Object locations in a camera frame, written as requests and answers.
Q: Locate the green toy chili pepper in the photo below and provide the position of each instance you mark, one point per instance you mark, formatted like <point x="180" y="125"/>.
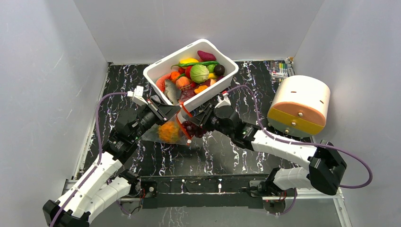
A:
<point x="205" y="63"/>

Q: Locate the red toy tomato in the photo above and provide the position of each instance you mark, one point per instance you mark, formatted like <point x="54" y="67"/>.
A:
<point x="188" y="72"/>

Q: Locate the peach toy fruit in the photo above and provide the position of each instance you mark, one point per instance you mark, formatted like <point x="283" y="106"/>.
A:
<point x="183" y="83"/>

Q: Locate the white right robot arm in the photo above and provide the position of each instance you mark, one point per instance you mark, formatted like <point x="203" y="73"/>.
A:
<point x="320" y="166"/>

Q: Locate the green toy cabbage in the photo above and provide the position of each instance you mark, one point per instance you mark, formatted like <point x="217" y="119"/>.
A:
<point x="199" y="73"/>

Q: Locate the grey toy fish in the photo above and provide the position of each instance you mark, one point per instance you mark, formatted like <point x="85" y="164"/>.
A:
<point x="172" y="92"/>

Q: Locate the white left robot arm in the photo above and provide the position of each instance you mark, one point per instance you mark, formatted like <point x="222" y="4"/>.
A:
<point x="90" y="195"/>

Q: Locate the orange toy pineapple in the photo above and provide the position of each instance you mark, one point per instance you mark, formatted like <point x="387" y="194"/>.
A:
<point x="169" y="132"/>

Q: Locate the orange toy carrot piece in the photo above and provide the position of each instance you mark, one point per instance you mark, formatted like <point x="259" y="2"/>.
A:
<point x="174" y="76"/>

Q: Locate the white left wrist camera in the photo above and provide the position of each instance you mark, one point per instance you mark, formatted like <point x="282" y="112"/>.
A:
<point x="137" y="95"/>

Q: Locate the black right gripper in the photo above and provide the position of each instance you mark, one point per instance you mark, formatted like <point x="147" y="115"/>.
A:
<point x="203" y="117"/>

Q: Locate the purple toy sweet potato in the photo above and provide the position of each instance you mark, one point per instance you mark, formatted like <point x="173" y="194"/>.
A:
<point x="205" y="56"/>

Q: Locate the yellow toy lemon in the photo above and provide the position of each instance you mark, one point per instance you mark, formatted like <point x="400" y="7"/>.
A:
<point x="188" y="60"/>

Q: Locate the clear zip top bag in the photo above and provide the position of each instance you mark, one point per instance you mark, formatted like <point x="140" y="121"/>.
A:
<point x="179" y="118"/>

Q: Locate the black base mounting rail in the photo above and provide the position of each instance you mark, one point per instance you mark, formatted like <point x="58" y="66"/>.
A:
<point x="211" y="191"/>

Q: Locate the dark red toy meat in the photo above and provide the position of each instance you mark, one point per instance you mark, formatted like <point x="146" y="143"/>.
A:
<point x="186" y="95"/>

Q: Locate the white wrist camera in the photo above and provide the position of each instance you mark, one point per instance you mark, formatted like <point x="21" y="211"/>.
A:
<point x="137" y="95"/>
<point x="223" y="100"/>

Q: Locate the red toy slice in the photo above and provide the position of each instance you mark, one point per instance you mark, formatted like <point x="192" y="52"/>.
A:
<point x="160" y="83"/>

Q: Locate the white cylindrical drum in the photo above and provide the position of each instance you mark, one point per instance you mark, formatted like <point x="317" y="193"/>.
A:
<point x="300" y="106"/>

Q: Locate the dark toy plum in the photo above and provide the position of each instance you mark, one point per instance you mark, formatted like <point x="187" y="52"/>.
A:
<point x="219" y="70"/>

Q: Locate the box of markers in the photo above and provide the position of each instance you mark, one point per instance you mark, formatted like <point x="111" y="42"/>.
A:
<point x="280" y="70"/>

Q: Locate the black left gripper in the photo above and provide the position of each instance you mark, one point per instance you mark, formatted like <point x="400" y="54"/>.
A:
<point x="162" y="112"/>

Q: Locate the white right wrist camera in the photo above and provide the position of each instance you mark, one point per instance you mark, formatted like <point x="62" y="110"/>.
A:
<point x="223" y="100"/>

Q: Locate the white plastic food bin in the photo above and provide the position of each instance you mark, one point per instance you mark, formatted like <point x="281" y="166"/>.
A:
<point x="215" y="83"/>

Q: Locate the dark toy grapes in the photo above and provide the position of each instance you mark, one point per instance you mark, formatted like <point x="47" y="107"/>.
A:
<point x="193" y="130"/>

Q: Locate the yellow orange toy piece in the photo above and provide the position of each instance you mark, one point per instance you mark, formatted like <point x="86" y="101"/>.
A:
<point x="200" y="89"/>

